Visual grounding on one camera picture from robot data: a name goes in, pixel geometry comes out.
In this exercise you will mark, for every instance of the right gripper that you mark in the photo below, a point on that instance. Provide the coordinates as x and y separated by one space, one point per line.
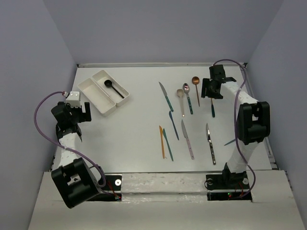
205 91

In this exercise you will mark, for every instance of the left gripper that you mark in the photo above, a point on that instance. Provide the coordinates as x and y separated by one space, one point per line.
84 117

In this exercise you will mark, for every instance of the copper spoon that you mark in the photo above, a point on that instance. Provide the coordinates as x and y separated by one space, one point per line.
196 81

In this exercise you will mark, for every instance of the gold spoon teal handle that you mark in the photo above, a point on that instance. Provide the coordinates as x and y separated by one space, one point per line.
212 108

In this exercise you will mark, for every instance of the steel spoon teal handle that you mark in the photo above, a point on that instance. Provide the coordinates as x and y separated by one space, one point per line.
186 90

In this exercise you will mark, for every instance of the black spoon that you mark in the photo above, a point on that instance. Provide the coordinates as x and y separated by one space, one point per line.
109 84

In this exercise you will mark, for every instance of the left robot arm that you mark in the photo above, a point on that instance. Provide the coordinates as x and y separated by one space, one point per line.
73 177

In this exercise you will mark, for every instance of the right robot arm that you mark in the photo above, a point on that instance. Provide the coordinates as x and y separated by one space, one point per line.
252 124

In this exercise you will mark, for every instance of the beige plastic spoon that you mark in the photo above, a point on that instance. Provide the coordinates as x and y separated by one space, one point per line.
180 94

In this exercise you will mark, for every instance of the white container left compartment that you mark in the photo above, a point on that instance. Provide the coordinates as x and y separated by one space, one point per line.
97 96

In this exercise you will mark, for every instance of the white container compartment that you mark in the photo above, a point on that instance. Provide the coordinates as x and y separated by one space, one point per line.
101 77
97 96

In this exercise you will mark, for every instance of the white container right compartment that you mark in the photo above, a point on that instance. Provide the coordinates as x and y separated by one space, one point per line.
101 77

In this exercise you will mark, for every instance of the blue plastic knife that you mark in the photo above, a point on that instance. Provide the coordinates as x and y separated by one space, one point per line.
173 123

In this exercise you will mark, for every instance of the teal plastic knife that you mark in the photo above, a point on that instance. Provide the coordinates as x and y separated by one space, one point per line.
168 146

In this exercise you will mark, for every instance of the orange plastic knife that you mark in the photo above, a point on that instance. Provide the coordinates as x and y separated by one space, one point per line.
162 142

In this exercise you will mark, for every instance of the white front cover board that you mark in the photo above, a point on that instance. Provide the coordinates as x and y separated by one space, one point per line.
172 201

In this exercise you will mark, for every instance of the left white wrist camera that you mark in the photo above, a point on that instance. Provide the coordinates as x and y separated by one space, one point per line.
73 99

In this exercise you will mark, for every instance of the steel knife dark handle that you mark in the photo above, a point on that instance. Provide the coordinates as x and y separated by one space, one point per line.
210 144

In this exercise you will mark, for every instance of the steel knife teal handle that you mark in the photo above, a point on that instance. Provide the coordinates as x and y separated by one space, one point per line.
166 97

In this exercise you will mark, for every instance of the steel knife pink handle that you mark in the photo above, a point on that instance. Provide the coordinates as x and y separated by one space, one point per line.
187 139

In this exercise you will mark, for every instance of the aluminium rail back edge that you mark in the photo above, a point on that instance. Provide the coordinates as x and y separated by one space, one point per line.
136 65

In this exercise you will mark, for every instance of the aluminium rail edge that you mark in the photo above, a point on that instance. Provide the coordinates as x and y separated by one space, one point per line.
258 160
136 65

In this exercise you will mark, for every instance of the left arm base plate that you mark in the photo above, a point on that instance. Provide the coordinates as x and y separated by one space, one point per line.
112 190

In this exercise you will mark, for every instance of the aluminium rail right edge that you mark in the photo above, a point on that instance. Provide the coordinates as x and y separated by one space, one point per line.
258 160

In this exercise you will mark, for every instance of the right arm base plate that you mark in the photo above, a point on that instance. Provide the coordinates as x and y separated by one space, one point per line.
219 189

